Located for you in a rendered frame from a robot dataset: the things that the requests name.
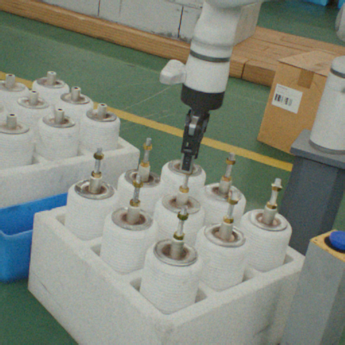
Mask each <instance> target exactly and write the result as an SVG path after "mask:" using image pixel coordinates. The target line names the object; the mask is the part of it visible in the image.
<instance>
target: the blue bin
mask: <svg viewBox="0 0 345 345"><path fill-rule="evenodd" d="M67 200H68V192H66V193H60V194H56V195H51V196H47V197H45V198H42V199H35V200H32V201H27V202H22V203H17V204H16V205H13V206H7V207H3V208H0V281H1V282H2V283H3V284H7V285H8V284H11V283H14V282H17V281H20V280H24V278H29V273H30V255H31V254H32V237H33V227H34V217H35V213H38V212H43V211H51V210H53V209H55V208H58V207H61V206H66V205H67Z"/></svg>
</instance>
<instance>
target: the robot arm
mask: <svg viewBox="0 0 345 345"><path fill-rule="evenodd" d="M262 1H291V0H204V2H203V9H202V13H201V15H200V17H199V19H198V21H197V23H196V25H195V29H194V32H193V39H191V47H190V52H189V57H188V60H187V64H186V65H184V64H183V63H181V62H180V61H177V60H172V61H169V62H168V63H167V65H166V66H165V67H164V69H163V70H162V71H161V73H160V82H161V83H163V84H178V83H183V84H182V87H181V95H180V99H181V102H182V103H184V104H186V105H188V106H190V107H191V108H190V109H189V112H188V113H187V115H186V118H185V122H186V124H185V130H183V141H182V146H181V150H180V151H181V153H182V157H181V165H180V169H179V170H180V171H181V172H184V173H191V171H192V168H193V161H194V159H196V158H198V156H199V149H200V145H201V141H202V139H203V133H205V132H206V128H207V124H208V121H209V120H210V115H211V113H208V111H209V110H216V109H218V108H220V107H221V106H222V105H223V100H224V93H225V89H226V83H227V79H228V76H229V70H230V58H231V55H232V48H233V44H234V40H235V34H236V29H237V24H238V21H239V18H241V13H242V10H243V6H244V5H250V4H254V3H259V2H262ZM335 28H336V34H337V36H338V38H339V39H340V40H342V41H344V42H345V4H343V5H342V7H341V9H340V11H339V13H338V16H336V24H335ZM187 143H189V144H188V146H187ZM309 144H310V145H311V146H312V147H313V148H315V149H318V150H320V151H322V152H327V153H331V154H335V155H344V154H345V56H341V57H337V58H335V59H334V60H333V61H332V65H331V67H330V70H329V73H328V76H327V81H326V84H325V87H324V89H323V94H322V97H321V102H320V104H319V107H318V109H317V114H316V118H315V122H313V127H312V130H311V134H310V138H309Z"/></svg>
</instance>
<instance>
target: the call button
mask: <svg viewBox="0 0 345 345"><path fill-rule="evenodd" d="M330 241H331V244H332V245H333V246H335V247H337V248H339V249H341V250H345V232H342V230H335V231H332V232H331V234H330Z"/></svg>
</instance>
